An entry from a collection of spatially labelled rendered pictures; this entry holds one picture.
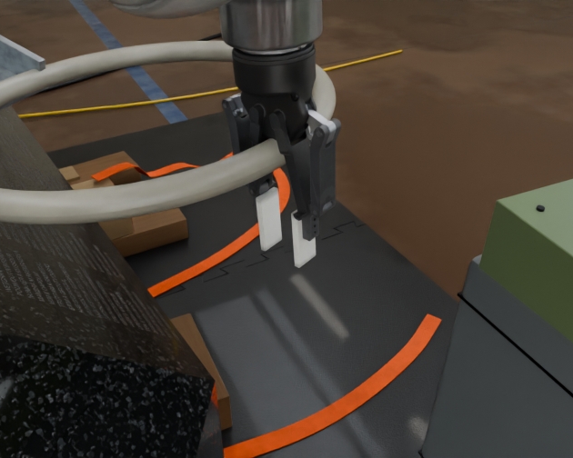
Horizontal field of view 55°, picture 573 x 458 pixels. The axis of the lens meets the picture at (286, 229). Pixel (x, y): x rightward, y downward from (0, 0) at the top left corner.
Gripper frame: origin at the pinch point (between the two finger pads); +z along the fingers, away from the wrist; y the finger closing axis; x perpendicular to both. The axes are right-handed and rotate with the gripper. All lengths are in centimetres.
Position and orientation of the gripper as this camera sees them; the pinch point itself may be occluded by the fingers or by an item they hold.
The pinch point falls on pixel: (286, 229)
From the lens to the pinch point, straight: 61.1
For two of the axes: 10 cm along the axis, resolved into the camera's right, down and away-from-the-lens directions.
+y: -7.5, -3.4, 5.7
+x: -6.6, 4.6, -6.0
